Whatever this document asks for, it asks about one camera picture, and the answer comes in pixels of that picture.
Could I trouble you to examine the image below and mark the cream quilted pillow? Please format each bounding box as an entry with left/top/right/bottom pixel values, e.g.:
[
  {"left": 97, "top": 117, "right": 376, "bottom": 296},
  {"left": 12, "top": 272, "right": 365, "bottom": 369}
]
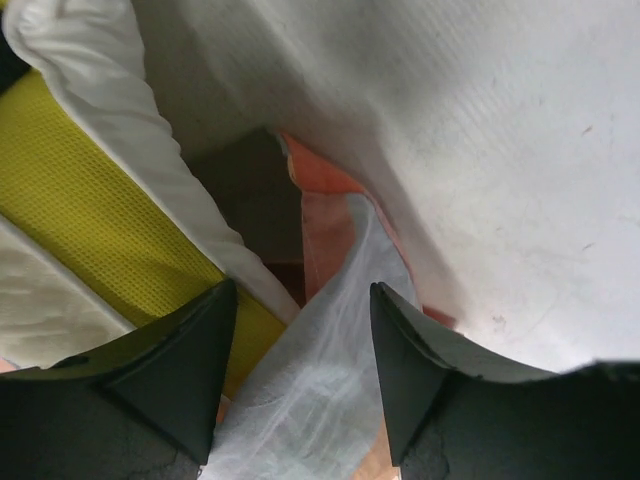
[{"left": 1, "top": 1, "right": 298, "bottom": 393}]

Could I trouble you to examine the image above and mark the checkered pastel pillowcase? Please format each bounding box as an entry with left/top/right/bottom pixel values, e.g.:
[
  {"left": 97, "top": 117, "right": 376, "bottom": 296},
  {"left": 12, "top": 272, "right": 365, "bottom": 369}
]
[{"left": 191, "top": 131, "right": 418, "bottom": 479}]

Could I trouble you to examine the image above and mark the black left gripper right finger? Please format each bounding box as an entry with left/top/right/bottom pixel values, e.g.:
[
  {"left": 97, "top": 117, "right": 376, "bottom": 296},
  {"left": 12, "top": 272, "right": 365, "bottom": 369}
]
[{"left": 370, "top": 283, "right": 639, "bottom": 479}]

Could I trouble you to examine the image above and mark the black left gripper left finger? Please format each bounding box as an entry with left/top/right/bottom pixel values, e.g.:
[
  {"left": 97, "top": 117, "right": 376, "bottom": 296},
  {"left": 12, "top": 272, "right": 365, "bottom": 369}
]
[{"left": 1, "top": 280, "right": 237, "bottom": 479}]

